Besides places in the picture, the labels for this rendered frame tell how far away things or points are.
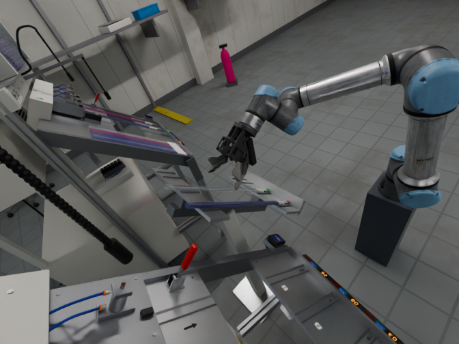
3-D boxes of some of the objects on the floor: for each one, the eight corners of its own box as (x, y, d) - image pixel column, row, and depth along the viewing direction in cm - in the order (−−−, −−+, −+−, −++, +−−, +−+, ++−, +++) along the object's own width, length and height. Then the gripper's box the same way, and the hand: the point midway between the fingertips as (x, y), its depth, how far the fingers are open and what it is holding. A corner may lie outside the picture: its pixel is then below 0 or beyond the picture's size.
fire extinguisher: (242, 81, 381) (234, 41, 341) (231, 88, 371) (221, 48, 331) (232, 79, 399) (223, 41, 358) (221, 86, 389) (210, 48, 348)
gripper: (220, 115, 80) (192, 164, 80) (261, 130, 67) (229, 188, 67) (233, 126, 86) (208, 172, 86) (274, 141, 73) (244, 195, 73)
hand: (222, 181), depth 79 cm, fingers open, 14 cm apart
